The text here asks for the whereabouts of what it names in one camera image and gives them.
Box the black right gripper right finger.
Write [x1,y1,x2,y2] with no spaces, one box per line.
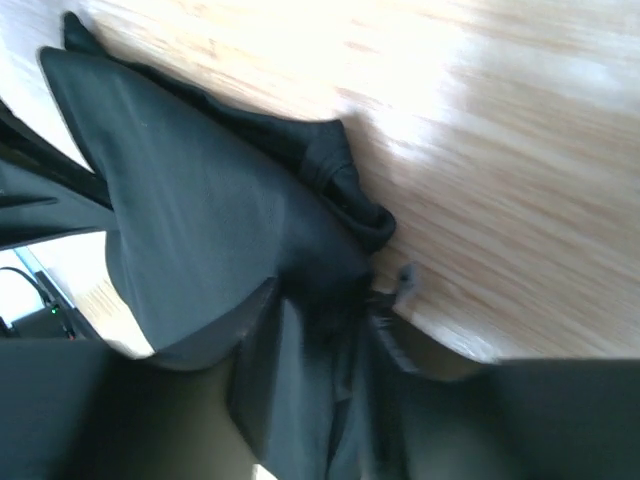
[359,293,639,479]

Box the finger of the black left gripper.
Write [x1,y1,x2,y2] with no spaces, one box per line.
[1,104,115,249]

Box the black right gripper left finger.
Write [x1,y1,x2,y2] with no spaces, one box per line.
[1,279,290,479]

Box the black t shirt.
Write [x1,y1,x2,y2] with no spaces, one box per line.
[39,12,396,479]

